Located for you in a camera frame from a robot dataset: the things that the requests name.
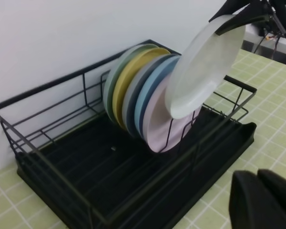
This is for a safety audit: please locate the second arm gripper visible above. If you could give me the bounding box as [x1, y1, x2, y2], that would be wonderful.
[209, 0, 286, 39]

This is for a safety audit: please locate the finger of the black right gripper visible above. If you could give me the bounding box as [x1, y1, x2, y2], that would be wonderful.
[257, 169, 286, 211]

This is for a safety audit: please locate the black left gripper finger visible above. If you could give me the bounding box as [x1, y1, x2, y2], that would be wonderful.
[229, 170, 286, 229]

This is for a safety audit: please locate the white round plate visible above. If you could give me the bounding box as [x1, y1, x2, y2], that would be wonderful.
[165, 14, 245, 119]

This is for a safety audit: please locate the pink plate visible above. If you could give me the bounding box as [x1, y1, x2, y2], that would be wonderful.
[143, 75, 201, 153]

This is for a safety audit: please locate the green plate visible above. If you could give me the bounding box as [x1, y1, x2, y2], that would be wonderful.
[103, 43, 158, 124]

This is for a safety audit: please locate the yellow plate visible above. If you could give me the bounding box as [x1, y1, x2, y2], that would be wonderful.
[112, 47, 170, 130]

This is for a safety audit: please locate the blue plate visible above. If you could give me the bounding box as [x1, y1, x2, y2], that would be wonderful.
[134, 55, 181, 138]

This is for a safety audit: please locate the grey plate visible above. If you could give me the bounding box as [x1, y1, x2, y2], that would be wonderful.
[122, 54, 175, 137]

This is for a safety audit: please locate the black wire dish rack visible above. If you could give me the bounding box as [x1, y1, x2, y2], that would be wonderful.
[0, 52, 256, 229]

